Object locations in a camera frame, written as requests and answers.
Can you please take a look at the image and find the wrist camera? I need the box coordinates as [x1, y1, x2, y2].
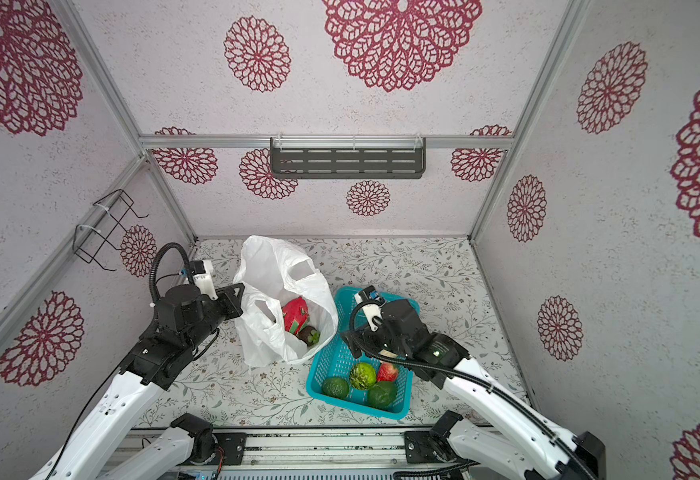
[354, 285, 386, 332]
[190, 260, 218, 300]

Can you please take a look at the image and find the white plastic bag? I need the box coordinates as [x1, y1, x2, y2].
[234, 235, 339, 368]

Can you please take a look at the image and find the teal plastic basket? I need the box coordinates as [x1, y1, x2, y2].
[305, 285, 415, 421]

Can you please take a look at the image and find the red dragon fruit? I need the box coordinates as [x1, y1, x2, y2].
[282, 297, 309, 335]

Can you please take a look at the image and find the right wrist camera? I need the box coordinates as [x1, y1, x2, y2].
[354, 285, 386, 332]

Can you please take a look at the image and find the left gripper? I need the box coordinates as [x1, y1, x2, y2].
[186, 282, 245, 353]

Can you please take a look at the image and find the black wire rack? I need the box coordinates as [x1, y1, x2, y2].
[71, 188, 149, 272]

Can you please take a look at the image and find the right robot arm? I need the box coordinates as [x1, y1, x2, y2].
[342, 288, 607, 479]

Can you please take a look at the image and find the green avocado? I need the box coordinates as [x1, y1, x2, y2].
[321, 377, 351, 400]

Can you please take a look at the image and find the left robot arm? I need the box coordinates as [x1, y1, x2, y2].
[33, 242, 245, 479]

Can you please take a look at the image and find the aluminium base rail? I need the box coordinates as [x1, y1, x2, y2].
[109, 424, 576, 480]

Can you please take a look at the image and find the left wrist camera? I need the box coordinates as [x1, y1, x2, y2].
[190, 260, 218, 300]

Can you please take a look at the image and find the light green custard apple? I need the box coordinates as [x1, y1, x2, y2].
[348, 362, 377, 391]

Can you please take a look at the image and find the dark mangosteen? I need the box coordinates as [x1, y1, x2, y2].
[297, 325, 321, 347]

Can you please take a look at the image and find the grey wall shelf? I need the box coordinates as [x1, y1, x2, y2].
[269, 137, 427, 180]

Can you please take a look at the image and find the red strawberry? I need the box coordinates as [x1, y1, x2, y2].
[377, 362, 400, 383]

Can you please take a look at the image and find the dark green round fruit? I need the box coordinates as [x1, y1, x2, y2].
[367, 381, 398, 410]

